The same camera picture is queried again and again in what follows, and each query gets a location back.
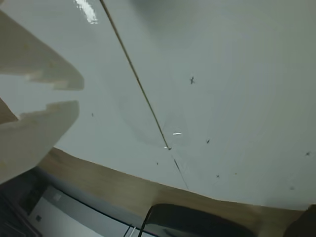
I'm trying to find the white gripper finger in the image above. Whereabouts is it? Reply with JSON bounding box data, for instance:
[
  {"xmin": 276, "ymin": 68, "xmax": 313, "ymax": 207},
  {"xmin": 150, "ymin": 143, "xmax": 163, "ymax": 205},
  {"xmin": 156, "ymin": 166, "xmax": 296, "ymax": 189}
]
[
  {"xmin": 0, "ymin": 9, "xmax": 85, "ymax": 91},
  {"xmin": 0, "ymin": 99, "xmax": 80, "ymax": 186}
]

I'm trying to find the white paper sheet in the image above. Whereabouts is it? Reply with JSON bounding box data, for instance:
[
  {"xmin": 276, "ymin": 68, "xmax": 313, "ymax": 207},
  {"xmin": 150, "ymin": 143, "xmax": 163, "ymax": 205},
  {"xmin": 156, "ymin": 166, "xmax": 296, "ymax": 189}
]
[
  {"xmin": 100, "ymin": 0, "xmax": 316, "ymax": 212},
  {"xmin": 0, "ymin": 0, "xmax": 190, "ymax": 191}
]

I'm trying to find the black round lamp base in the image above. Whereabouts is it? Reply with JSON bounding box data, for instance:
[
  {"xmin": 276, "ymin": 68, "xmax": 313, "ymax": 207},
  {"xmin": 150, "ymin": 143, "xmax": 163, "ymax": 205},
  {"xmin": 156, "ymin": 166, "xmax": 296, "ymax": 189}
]
[{"xmin": 142, "ymin": 203, "xmax": 256, "ymax": 237}]

